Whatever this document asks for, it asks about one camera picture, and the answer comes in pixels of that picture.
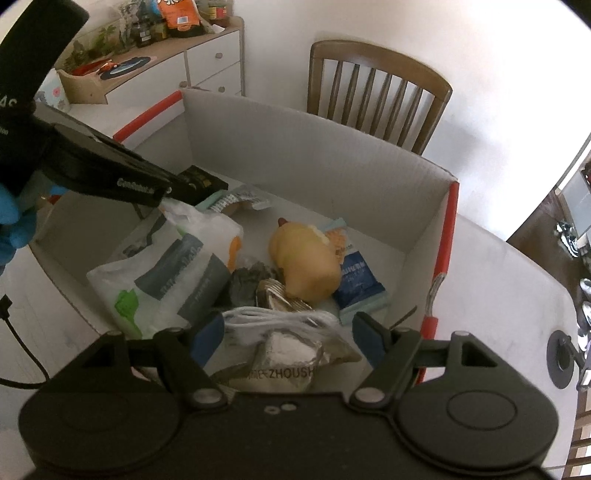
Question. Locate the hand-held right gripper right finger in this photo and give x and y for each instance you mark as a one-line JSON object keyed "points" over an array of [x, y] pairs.
{"points": [[369, 337]]}

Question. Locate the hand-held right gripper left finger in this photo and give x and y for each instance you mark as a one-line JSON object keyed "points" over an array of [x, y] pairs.
{"points": [[207, 334]]}

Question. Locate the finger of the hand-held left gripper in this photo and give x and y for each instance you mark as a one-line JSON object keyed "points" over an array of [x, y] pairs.
{"points": [[196, 184]]}

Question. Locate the grey striped packet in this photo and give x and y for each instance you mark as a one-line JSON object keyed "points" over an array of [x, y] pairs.
{"points": [[231, 199]]}

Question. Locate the dark packet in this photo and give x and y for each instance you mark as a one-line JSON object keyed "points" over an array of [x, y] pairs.
{"points": [[247, 286]]}

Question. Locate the white plastic bag grey print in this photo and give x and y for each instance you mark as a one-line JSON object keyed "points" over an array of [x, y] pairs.
{"points": [[175, 272]]}

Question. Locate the silver foil packet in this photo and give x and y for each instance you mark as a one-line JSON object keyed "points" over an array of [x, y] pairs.
{"points": [[291, 355]]}

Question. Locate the white cardboard box red tape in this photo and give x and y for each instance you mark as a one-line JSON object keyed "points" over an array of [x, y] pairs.
{"points": [[314, 157]]}

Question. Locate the white desktop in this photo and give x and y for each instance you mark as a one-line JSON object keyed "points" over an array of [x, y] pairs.
{"points": [[498, 286]]}

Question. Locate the person's left hand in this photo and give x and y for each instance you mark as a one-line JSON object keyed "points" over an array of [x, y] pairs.
{"points": [[11, 217]]}

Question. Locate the blue white snack packet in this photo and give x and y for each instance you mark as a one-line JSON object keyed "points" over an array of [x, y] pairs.
{"points": [[358, 281]]}

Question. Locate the glass terrarium with plants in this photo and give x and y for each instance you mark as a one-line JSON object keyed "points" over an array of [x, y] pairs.
{"points": [[97, 46]]}

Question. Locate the black round mat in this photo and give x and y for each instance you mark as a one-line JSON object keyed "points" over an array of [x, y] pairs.
{"points": [[125, 67]]}

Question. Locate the yellow rubber toy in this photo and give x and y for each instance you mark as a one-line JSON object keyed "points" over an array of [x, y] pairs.
{"points": [[304, 263]]}

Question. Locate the white cabinet wooden top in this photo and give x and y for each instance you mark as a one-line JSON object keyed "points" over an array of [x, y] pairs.
{"points": [[212, 60]]}

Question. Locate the orange snack bag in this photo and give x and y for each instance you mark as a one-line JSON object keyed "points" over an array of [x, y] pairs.
{"points": [[180, 18]]}

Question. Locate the stacked red lid jars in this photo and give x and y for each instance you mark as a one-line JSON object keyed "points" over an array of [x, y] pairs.
{"points": [[217, 14]]}

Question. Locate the wooden chair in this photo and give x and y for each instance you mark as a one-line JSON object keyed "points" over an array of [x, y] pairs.
{"points": [[378, 92]]}

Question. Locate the pair of shoes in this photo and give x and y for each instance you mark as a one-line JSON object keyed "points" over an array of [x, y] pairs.
{"points": [[569, 237]]}

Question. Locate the white shelf unit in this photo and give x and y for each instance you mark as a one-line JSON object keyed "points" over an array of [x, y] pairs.
{"points": [[577, 191]]}

